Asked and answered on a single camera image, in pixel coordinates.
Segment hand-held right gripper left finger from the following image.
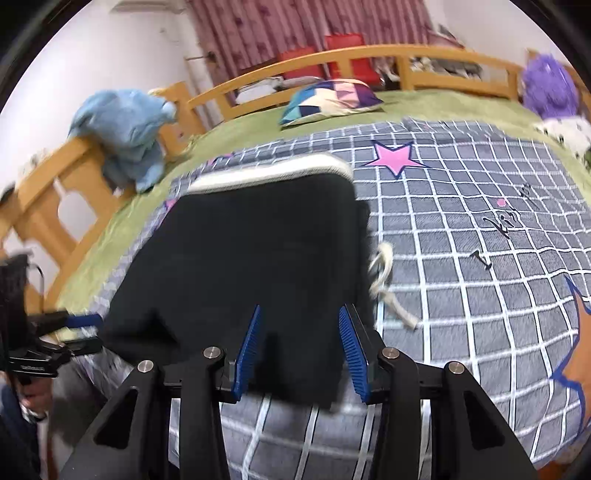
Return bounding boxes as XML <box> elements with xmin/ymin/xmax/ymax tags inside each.
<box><xmin>60</xmin><ymin>305</ymin><xmax>262</xmax><ymax>480</ymax></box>

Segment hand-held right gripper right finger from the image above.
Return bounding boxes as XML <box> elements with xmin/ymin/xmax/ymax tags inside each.
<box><xmin>338</xmin><ymin>305</ymin><xmax>539</xmax><ymax>480</ymax></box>

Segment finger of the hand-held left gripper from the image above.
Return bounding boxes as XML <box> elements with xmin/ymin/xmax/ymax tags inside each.
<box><xmin>34</xmin><ymin>311</ymin><xmax>103</xmax><ymax>334</ymax></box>
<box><xmin>41</xmin><ymin>337</ymin><xmax>103</xmax><ymax>357</ymax></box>

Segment black pants with white stripe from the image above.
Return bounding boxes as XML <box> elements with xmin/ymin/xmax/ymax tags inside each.
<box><xmin>99</xmin><ymin>154</ymin><xmax>419</xmax><ymax>411</ymax></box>

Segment person's left hand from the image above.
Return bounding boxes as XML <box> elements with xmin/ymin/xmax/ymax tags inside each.
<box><xmin>18</xmin><ymin>390</ymin><xmax>52</xmax><ymax>423</ymax></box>

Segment light blue plush toy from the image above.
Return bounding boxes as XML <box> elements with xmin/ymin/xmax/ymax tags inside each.
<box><xmin>68</xmin><ymin>89</ymin><xmax>178</xmax><ymax>193</ymax></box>

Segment grey checked blanket with stars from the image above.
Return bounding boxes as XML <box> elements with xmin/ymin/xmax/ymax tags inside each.
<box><xmin>55</xmin><ymin>117</ymin><xmax>591</xmax><ymax>480</ymax></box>

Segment colourful geometric pillow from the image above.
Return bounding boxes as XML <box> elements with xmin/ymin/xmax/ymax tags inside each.
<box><xmin>279</xmin><ymin>78</ymin><xmax>385</xmax><ymax>127</ymax></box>

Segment green bed sheet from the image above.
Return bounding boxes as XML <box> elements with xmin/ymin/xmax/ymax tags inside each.
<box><xmin>55</xmin><ymin>90</ymin><xmax>591</xmax><ymax>315</ymax></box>

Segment white folded bedding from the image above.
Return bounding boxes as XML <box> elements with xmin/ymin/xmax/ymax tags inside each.
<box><xmin>235</xmin><ymin>78</ymin><xmax>296</xmax><ymax>104</ymax></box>

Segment red chair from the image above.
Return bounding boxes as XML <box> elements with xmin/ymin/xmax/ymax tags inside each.
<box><xmin>324</xmin><ymin>33</ymin><xmax>384</xmax><ymax>86</ymax></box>
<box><xmin>277</xmin><ymin>46</ymin><xmax>324</xmax><ymax>79</ymax></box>

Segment white dotted blanket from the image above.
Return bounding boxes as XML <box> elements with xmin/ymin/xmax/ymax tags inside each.
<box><xmin>533</xmin><ymin>115</ymin><xmax>591</xmax><ymax>169</ymax></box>

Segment purple fluffy plush toy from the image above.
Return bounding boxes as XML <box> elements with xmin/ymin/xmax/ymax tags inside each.
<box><xmin>522</xmin><ymin>53</ymin><xmax>580</xmax><ymax>118</ymax></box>

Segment pink patterned curtain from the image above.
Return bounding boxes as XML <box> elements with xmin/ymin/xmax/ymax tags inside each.
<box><xmin>185</xmin><ymin>0</ymin><xmax>435</xmax><ymax>84</ymax></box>

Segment wooden bed frame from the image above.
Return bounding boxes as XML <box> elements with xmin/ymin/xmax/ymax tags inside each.
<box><xmin>0</xmin><ymin>44</ymin><xmax>591</xmax><ymax>315</ymax></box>

